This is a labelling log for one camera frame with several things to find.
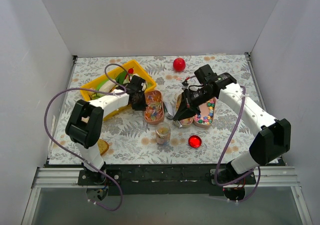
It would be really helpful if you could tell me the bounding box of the tray of pale jelly candies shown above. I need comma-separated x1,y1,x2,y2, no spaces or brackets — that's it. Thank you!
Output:
173,94,194,128

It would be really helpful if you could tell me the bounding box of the metal scoop spoon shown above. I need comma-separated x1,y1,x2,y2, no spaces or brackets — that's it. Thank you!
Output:
163,102,183,129

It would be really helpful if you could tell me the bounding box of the tray of star candies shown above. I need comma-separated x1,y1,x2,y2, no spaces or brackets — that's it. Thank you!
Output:
193,97,217,129

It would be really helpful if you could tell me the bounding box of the clear glass jar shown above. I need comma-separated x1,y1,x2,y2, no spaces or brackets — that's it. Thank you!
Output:
155,122,171,145

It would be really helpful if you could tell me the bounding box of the red jar lid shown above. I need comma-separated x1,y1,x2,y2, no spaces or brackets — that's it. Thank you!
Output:
188,135,202,149

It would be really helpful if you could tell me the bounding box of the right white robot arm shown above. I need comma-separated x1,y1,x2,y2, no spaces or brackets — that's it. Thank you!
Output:
173,64,291,184

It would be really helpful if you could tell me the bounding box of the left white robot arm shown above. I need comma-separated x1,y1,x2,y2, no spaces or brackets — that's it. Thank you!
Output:
65,75,147,185

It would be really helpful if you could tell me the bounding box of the red chili pepper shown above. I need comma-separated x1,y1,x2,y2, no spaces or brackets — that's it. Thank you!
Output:
128,68,134,74

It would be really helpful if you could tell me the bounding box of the yellow plastic basket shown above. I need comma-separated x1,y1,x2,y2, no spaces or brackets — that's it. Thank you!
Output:
79,59,157,122

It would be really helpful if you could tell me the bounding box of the floral table mat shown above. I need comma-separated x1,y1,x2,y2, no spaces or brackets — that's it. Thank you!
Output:
48,54,260,165

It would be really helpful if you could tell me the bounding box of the white radish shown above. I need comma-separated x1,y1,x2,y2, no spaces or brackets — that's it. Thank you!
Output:
99,80,116,93

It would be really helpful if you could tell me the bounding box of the red apple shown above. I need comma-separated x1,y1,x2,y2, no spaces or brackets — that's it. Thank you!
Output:
172,57,186,72

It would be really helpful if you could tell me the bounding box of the bread slice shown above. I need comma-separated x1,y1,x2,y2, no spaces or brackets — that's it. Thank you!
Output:
97,139,109,156

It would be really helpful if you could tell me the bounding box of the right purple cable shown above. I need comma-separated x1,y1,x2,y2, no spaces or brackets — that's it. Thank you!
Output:
213,86,262,202

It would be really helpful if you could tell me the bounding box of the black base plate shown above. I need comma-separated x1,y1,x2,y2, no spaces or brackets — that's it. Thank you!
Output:
77,163,257,196

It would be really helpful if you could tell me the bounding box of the aluminium frame rail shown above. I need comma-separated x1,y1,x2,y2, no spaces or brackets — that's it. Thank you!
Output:
32,167,82,188

